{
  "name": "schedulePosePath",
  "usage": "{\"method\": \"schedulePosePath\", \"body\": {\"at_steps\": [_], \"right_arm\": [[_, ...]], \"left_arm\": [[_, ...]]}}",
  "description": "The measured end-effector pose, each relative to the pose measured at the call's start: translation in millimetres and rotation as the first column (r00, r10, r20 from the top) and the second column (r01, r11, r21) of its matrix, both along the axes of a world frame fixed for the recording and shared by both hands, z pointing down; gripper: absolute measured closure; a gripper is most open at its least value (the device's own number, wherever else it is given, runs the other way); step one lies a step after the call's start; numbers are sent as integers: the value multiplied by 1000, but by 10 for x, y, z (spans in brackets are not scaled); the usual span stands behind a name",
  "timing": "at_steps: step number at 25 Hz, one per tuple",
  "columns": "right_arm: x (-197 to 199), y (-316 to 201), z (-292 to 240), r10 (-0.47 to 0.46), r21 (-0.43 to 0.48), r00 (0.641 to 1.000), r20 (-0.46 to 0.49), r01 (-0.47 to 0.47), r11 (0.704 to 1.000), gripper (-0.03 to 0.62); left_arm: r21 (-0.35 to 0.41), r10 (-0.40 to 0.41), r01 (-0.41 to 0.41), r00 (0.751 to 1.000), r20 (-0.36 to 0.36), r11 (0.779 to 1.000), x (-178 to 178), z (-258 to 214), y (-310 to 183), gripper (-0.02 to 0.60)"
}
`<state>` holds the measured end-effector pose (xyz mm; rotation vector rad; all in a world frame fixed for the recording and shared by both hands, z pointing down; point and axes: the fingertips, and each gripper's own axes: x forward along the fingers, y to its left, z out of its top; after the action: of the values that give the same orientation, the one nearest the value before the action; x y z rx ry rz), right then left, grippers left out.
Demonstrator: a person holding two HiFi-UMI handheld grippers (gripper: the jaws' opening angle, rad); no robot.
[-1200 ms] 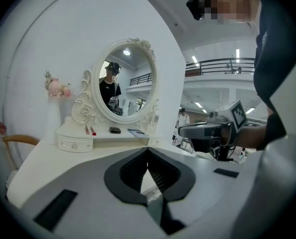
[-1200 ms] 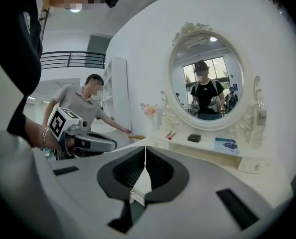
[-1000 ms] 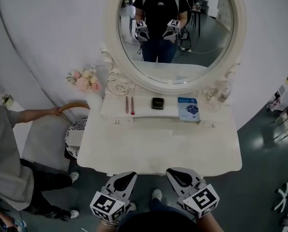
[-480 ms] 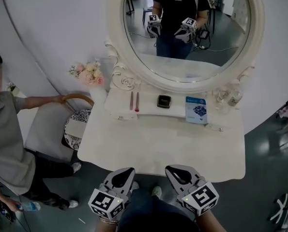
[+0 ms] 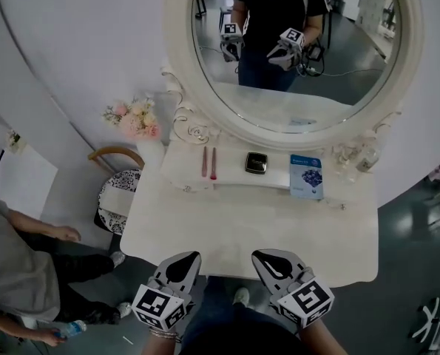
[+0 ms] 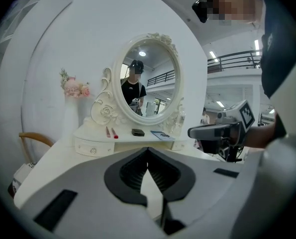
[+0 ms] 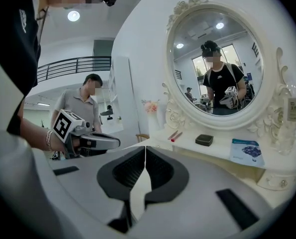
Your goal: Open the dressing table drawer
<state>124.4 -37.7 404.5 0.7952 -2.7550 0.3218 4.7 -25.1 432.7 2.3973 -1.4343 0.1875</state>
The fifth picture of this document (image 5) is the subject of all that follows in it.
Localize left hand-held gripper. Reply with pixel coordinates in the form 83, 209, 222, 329
131, 250, 203, 331

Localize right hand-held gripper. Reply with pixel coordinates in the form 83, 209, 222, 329
251, 248, 336, 329

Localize white dressing table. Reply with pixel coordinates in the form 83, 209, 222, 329
119, 138, 379, 290

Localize person's left forearm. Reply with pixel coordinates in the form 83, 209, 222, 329
141, 325, 183, 355

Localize person's right forearm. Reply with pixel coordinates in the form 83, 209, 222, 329
297, 322, 348, 355

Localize person's left leg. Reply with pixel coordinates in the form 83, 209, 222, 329
195, 275, 243, 332

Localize person's leg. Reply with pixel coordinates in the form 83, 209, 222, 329
195, 275, 243, 332
237, 303, 302, 347

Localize person's right white shoe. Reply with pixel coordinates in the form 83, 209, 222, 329
233, 287, 251, 308

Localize person's right leg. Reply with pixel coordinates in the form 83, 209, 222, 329
237, 303, 302, 347

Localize person's black shirt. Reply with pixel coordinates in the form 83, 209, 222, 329
180, 331, 309, 355

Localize white flat box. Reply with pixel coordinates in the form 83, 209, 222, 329
100, 184, 136, 217

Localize blue face mask packet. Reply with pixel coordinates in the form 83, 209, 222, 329
288, 154, 325, 200

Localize black compact case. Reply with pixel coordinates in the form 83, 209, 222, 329
244, 151, 269, 175

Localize black-white floral seat cushion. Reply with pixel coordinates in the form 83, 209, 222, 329
97, 168, 143, 235

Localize clear water bottle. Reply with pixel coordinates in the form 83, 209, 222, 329
53, 319, 88, 342

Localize white vase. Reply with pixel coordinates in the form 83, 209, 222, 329
136, 138, 167, 169

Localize clear glass perfume bottle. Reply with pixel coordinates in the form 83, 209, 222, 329
354, 142, 385, 173

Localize wooden chair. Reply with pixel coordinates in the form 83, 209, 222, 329
87, 145, 146, 238

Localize white swivel chair base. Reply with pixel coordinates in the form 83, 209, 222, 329
407, 296, 440, 343

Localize pink flower bouquet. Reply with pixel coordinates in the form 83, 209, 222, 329
101, 94, 162, 142

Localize white side desk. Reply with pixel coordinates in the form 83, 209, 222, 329
0, 138, 60, 221

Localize small potted white flowers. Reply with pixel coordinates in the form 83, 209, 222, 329
5, 129, 23, 151

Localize oval white-framed mirror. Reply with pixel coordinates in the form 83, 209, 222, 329
159, 0, 427, 151

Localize beaded wrist bracelet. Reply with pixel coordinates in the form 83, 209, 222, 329
148, 326, 180, 342

